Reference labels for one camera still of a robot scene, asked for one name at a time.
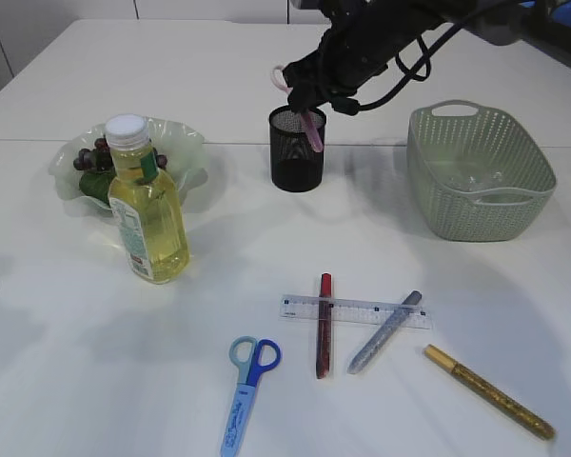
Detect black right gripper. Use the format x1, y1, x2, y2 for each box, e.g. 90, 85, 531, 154
283, 0, 452, 113

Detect pink small scissors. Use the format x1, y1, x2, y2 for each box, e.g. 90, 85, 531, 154
270, 66, 324, 153

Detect purple grape bunch with leaf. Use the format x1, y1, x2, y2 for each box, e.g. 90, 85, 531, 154
72, 136, 168, 204

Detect yellow tea drink bottle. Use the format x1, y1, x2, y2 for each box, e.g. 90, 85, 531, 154
105, 114, 189, 284

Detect clear plastic sheet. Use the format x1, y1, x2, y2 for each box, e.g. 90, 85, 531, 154
444, 171, 504, 192

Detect blue scissors with sheath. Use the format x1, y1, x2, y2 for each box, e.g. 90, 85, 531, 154
220, 335, 282, 456

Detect blue black right robot arm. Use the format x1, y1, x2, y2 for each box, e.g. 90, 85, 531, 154
283, 1, 571, 116

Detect black mesh pen holder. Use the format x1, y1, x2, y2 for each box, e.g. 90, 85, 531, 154
268, 106, 324, 192

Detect green wavy glass plate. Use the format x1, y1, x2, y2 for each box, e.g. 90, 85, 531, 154
48, 117, 208, 215

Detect green plastic woven basket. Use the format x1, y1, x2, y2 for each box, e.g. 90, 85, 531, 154
406, 100, 557, 243

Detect clear plastic ruler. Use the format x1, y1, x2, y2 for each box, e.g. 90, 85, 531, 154
279, 295, 433, 329

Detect red glitter pen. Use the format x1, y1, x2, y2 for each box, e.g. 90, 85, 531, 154
315, 272, 332, 379

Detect silver glitter pen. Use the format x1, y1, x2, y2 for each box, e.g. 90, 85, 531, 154
347, 290, 423, 375

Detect gold glitter pen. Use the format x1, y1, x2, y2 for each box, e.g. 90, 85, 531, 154
423, 345, 556, 441

